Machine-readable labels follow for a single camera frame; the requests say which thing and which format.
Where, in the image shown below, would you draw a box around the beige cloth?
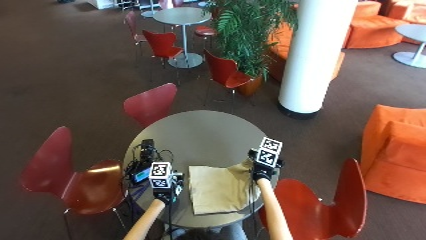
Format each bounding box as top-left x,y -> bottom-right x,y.
186,158 -> 263,216

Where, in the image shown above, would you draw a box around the orange armchair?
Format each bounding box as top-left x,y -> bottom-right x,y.
358,104 -> 426,205

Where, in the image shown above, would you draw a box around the white marker cube right glove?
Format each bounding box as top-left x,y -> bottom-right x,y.
254,136 -> 285,169

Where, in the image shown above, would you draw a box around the person's left hand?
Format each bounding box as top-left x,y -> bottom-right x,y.
152,171 -> 185,205

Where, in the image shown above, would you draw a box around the red round stool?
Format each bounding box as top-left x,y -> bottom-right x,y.
193,25 -> 218,51

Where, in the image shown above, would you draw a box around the orange plant pot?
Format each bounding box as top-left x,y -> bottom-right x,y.
234,74 -> 266,98

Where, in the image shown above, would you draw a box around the round white side table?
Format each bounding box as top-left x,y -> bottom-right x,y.
391,23 -> 426,70

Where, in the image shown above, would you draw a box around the white marker cube left glove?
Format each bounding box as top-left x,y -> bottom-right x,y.
148,161 -> 174,189

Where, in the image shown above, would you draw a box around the green potted palm plant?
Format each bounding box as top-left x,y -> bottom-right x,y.
203,0 -> 299,80

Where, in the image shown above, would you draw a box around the black electronic device with screen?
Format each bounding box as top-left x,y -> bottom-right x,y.
125,138 -> 160,186

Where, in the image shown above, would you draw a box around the white marker cube glove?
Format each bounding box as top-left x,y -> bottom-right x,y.
148,161 -> 174,189
254,136 -> 285,169

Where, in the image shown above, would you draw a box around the black cables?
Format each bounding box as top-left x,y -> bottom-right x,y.
120,148 -> 175,214

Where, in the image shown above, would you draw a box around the person's right hand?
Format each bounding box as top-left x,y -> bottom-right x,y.
246,148 -> 285,183

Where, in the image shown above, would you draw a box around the orange sofa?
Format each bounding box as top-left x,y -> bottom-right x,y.
342,0 -> 426,50

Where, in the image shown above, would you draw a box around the round grey pedestal table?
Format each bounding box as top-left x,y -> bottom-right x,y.
152,6 -> 213,70

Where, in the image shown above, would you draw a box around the red wooden chair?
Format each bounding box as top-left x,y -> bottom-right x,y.
141,29 -> 185,69
124,10 -> 149,56
202,49 -> 254,111
258,157 -> 369,240
122,82 -> 178,128
20,126 -> 130,234

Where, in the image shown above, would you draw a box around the orange bench seat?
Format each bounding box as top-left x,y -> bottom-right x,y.
266,21 -> 346,84

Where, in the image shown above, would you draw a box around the white round pillar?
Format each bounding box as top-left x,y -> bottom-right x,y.
277,0 -> 359,120

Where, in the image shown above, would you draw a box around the the person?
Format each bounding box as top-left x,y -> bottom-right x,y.
161,221 -> 250,240

